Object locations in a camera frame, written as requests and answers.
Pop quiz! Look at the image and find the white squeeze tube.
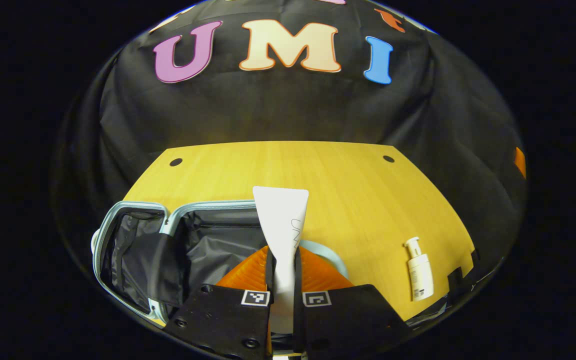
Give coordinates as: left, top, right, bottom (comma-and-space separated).
251, 185, 310, 334

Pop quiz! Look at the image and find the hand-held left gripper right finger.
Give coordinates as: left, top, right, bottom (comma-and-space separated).
293, 245, 412, 359

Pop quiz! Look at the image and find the light blue suitcase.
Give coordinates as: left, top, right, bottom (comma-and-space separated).
90, 199, 350, 327

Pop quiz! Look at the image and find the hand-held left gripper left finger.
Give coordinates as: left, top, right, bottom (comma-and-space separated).
162, 244, 275, 360

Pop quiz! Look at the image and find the black backdrop cloth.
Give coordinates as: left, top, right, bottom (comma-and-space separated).
50, 0, 528, 321

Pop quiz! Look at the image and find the white pump bottle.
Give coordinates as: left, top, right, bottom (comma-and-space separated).
403, 236, 435, 302

